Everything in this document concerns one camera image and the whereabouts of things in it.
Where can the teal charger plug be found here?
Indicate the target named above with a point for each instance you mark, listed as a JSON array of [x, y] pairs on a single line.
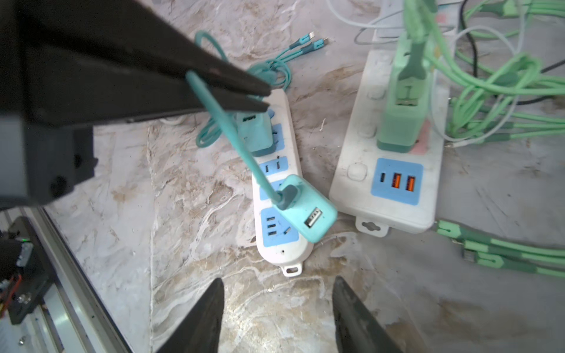
[[257, 133], [305, 208]]

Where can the green charger plug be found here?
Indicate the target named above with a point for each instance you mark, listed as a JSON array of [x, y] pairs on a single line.
[[408, 96]]

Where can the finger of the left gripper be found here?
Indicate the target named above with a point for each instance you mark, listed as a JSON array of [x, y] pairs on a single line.
[[145, 99], [129, 32]]

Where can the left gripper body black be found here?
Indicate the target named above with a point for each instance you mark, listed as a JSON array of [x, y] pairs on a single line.
[[41, 159]]

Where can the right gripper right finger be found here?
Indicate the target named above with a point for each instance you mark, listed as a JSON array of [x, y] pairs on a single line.
[[356, 329]]

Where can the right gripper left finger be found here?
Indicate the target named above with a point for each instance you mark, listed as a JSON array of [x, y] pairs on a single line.
[[200, 330]]

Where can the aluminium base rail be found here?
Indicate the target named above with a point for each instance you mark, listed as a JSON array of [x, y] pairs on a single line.
[[69, 317]]

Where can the large colourful power strip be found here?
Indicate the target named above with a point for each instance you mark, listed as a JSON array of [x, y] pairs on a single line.
[[389, 168]]

